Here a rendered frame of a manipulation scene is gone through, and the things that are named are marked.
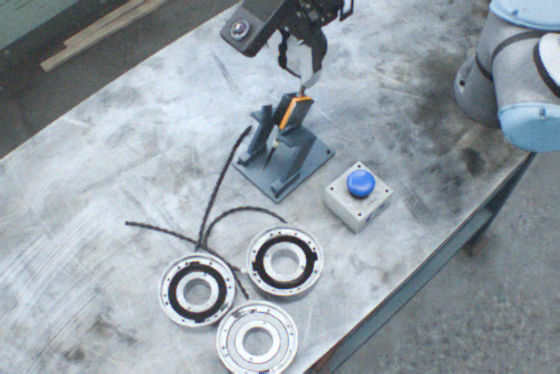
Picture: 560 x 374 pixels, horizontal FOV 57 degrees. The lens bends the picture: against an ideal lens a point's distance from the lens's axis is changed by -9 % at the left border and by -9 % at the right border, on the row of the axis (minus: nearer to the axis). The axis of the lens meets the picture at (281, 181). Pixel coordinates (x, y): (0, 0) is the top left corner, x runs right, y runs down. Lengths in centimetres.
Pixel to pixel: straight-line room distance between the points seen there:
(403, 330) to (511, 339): 33
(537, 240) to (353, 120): 105
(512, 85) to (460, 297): 101
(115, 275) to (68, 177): 20
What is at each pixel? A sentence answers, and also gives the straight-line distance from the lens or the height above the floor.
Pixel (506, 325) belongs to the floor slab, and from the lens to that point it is 171.
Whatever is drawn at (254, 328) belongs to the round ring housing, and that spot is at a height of 82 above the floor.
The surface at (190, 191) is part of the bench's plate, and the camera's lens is 87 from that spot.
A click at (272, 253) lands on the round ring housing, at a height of 83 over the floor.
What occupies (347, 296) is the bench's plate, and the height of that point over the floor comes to 80.
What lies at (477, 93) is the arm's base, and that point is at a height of 85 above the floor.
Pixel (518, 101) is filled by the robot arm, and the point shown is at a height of 100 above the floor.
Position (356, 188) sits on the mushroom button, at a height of 87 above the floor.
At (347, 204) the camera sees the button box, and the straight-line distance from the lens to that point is 79.
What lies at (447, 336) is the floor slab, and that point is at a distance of 165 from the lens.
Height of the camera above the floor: 154
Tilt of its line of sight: 60 degrees down
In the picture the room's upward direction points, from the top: 3 degrees counter-clockwise
